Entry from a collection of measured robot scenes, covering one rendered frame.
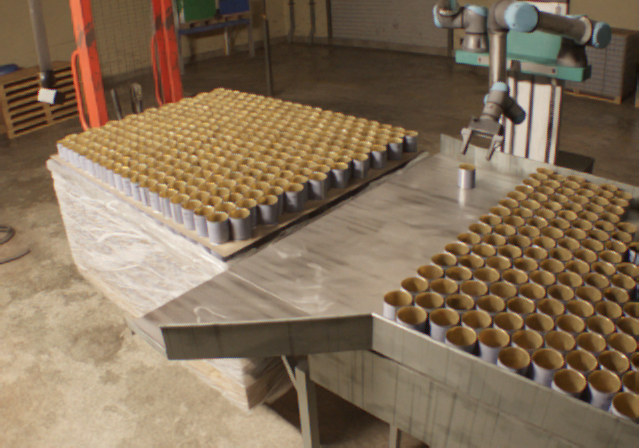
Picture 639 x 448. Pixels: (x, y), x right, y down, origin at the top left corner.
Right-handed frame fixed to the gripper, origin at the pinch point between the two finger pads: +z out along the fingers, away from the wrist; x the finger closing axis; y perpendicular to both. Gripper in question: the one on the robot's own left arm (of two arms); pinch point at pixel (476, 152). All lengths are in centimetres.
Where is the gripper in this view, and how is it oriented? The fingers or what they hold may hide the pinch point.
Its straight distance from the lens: 208.9
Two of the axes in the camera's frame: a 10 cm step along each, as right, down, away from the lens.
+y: -5.2, -3.7, -7.7
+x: 7.4, 2.6, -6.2
